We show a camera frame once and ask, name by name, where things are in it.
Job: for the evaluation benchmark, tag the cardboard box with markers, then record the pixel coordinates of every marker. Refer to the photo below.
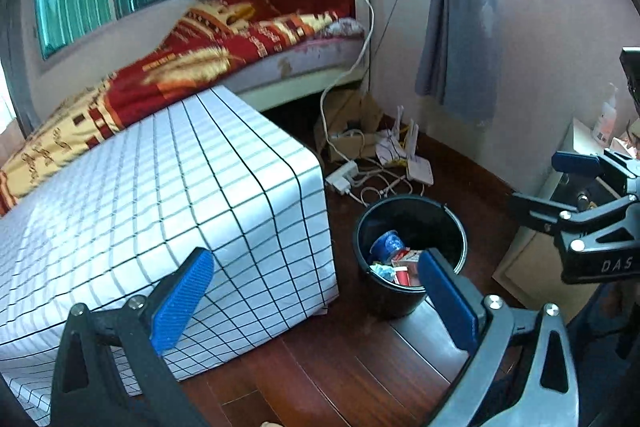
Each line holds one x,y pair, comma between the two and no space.
345,117

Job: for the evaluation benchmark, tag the white pump bottle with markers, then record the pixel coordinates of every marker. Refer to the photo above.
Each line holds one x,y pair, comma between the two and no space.
606,117

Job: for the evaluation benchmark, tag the floral pillow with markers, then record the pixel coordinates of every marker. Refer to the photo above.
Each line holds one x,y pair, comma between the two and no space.
345,28

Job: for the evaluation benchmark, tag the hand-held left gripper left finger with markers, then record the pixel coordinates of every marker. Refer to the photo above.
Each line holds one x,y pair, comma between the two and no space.
182,302

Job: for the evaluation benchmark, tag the flat white network box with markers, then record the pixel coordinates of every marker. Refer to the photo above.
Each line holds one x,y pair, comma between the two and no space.
420,171

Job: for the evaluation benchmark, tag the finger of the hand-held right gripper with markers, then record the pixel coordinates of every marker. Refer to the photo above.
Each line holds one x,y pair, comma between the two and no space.
575,163
537,207

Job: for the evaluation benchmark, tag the red yellow printed blanket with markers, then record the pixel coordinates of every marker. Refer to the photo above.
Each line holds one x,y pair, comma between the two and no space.
175,67

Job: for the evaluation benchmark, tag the bed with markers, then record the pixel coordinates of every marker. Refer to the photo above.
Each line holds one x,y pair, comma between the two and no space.
300,67

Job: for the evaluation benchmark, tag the black round waste bin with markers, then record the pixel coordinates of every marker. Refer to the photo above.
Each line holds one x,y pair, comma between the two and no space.
400,217

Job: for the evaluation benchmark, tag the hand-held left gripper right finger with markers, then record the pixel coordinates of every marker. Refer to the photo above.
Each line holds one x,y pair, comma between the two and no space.
447,302

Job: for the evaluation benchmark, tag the blue print paper cup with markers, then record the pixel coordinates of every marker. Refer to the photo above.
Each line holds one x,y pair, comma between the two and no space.
386,246

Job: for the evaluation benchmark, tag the person's leg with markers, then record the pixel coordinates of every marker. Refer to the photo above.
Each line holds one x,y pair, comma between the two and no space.
600,357

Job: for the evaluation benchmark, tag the white power strip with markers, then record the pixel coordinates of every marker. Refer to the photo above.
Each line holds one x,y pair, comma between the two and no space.
342,177

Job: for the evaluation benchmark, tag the white router with antennas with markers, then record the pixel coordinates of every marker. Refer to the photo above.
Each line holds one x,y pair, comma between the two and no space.
397,142

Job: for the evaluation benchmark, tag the grey curtain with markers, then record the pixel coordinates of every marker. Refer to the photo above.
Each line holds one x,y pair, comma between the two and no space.
460,32
15,57

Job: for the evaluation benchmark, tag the red plastic bag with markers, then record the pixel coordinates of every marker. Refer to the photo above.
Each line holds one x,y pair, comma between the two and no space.
402,278

